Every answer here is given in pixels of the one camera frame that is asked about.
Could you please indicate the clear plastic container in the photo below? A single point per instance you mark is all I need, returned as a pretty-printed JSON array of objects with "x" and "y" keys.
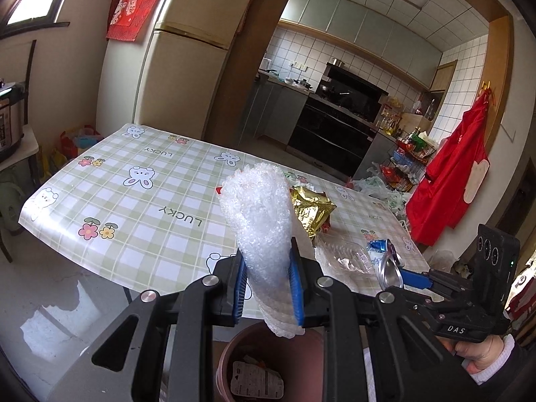
[{"x": 343, "y": 257}]

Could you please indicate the black stove oven unit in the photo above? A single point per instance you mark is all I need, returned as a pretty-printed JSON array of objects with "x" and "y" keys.
[{"x": 326, "y": 134}]

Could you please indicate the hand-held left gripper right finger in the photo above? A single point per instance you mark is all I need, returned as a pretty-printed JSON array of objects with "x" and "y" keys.
[{"x": 296, "y": 293}]

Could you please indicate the pile of plastic bags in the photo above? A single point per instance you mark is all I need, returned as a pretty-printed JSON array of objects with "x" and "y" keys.
[{"x": 381, "y": 194}]

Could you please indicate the crushed blue can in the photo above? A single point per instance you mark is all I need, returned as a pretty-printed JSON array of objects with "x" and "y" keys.
[{"x": 387, "y": 268}]

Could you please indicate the white bubble wrap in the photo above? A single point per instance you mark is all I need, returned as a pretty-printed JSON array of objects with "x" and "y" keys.
[{"x": 259, "y": 226}]

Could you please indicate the steel cooking pot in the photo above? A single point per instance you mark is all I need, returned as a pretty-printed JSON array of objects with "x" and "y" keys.
[{"x": 303, "y": 84}]

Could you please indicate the beige refrigerator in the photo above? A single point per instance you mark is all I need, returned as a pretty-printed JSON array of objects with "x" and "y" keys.
[{"x": 180, "y": 71}]

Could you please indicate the person's right forearm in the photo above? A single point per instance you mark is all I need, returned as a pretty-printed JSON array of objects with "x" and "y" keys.
[{"x": 515, "y": 372}]

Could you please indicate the small pot on hood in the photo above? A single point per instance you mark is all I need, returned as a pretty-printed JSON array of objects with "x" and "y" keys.
[{"x": 338, "y": 63}]

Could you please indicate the red apron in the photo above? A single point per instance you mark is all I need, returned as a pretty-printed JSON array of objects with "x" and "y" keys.
[{"x": 448, "y": 176}]

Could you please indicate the red foil wrapper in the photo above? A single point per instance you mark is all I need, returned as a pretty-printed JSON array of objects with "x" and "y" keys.
[{"x": 326, "y": 228}]

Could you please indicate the grey kitchen cabinets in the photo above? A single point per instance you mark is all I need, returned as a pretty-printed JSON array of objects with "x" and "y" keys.
[
  {"x": 364, "y": 25},
  {"x": 276, "y": 113}
]

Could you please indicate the grey upper kitchen cabinets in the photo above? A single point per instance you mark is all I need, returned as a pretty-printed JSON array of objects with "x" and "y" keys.
[{"x": 364, "y": 25}]

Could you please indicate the brown plastic trash bin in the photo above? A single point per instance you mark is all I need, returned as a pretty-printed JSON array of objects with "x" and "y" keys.
[{"x": 228, "y": 356}]

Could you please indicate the electric pressure cooker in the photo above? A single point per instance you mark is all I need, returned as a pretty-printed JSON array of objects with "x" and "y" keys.
[{"x": 10, "y": 125}]

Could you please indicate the red printed hanging cloth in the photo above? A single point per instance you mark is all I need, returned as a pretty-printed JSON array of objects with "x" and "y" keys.
[{"x": 134, "y": 4}]

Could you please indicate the checked bunny print tablecloth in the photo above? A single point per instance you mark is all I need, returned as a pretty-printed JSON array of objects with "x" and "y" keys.
[{"x": 167, "y": 184}]

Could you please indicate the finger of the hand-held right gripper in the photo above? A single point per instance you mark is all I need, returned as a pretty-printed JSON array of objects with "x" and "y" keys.
[{"x": 416, "y": 278}]

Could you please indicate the white printed wrapper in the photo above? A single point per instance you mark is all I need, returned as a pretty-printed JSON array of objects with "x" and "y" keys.
[{"x": 257, "y": 379}]

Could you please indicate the grey lower kitchen cabinets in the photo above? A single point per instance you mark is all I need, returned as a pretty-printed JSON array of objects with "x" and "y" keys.
[{"x": 276, "y": 113}]

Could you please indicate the gold crumpled wrapper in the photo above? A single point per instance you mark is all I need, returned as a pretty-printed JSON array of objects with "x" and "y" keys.
[{"x": 312, "y": 211}]

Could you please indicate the person's right hand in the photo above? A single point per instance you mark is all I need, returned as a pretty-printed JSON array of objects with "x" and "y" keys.
[{"x": 481, "y": 354}]

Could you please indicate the group of condiment bottles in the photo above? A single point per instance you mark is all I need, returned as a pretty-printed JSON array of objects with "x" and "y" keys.
[{"x": 402, "y": 121}]

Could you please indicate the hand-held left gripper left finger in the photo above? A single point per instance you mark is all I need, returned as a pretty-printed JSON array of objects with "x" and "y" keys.
[{"x": 239, "y": 289}]

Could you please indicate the black range hood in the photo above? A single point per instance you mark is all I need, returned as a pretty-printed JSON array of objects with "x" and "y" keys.
[{"x": 356, "y": 90}]

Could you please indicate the red yellow shopping bags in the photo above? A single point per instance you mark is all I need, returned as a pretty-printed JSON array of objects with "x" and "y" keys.
[{"x": 77, "y": 146}]

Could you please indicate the small white side table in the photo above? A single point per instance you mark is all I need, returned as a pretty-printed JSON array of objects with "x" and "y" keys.
[{"x": 25, "y": 146}]

